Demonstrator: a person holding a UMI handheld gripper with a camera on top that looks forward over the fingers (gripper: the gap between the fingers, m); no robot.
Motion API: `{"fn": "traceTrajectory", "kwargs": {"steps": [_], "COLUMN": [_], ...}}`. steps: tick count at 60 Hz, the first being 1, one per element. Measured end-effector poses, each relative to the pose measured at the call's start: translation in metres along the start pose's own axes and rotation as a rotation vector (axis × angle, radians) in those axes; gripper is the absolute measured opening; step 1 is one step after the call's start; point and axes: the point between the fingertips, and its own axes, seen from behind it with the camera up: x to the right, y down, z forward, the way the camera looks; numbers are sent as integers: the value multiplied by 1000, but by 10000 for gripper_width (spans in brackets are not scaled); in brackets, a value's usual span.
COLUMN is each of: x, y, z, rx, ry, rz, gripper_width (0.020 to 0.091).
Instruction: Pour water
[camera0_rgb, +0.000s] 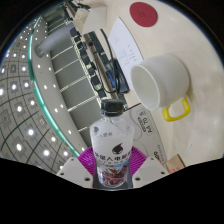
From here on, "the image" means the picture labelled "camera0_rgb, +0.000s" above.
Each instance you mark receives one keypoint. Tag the black desk phone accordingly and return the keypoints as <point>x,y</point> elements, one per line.
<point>116,75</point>

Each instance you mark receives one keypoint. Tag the clear black-capped drink bottle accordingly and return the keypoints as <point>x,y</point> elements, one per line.
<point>111,146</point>

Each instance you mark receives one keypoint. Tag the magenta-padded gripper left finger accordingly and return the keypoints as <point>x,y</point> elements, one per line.
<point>85,161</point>

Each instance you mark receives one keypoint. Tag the group of ceiling lights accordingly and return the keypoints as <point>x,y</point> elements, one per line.
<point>30,132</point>

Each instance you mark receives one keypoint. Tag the row of black office chairs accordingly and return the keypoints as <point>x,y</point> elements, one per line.
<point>87,58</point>

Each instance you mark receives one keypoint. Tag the flat round red coaster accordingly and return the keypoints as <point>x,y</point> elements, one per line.
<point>143,14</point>

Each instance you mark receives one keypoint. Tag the printed white paper sheet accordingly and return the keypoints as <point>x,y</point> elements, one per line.
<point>125,46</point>

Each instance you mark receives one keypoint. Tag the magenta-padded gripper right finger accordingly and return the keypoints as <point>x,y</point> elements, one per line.
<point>139,161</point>

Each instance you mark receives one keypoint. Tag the long curved conference desk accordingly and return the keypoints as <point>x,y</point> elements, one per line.
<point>96,60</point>

